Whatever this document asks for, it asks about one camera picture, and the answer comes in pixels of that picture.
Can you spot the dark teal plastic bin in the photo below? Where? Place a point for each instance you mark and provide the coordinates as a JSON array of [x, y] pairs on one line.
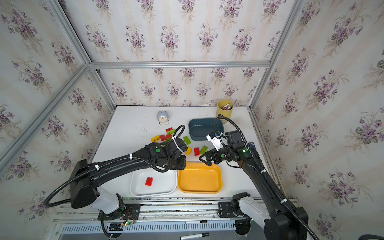
[[200, 128]]

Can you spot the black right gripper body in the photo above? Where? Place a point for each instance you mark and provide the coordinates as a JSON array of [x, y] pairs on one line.
[[214, 156]]

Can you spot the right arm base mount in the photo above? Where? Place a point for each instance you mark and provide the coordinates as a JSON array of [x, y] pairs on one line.
[[232, 209]]

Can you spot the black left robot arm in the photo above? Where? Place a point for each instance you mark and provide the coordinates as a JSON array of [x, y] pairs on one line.
[[84, 185]]

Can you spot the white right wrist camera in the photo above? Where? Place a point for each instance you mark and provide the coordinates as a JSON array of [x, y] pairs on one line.
[[216, 140]]

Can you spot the yellow plastic tray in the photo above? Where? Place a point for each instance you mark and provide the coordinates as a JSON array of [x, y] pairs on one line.
[[198, 178]]

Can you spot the blue round alarm clock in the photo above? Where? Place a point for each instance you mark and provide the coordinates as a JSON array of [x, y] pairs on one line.
[[163, 118]]

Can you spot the yellow pen cup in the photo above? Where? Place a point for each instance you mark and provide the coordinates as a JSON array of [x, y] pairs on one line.
[[224, 108]]

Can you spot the yellow curved lego brick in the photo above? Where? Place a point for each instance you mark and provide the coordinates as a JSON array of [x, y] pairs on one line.
[[155, 139]]

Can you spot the green lego brick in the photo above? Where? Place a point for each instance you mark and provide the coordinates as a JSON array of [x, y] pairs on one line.
[[187, 140], [203, 150], [171, 132]]

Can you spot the white plastic tray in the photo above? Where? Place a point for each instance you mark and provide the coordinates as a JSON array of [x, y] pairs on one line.
[[163, 183]]

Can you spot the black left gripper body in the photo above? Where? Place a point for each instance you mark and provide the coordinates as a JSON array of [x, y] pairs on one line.
[[181, 162]]

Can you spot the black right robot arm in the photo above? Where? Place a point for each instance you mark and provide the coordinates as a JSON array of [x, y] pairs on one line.
[[280, 218]]

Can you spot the black marker pen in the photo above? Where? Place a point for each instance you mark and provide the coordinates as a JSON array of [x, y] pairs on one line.
[[195, 236]]

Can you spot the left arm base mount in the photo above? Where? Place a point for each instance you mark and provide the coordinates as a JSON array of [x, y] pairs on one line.
[[122, 217]]

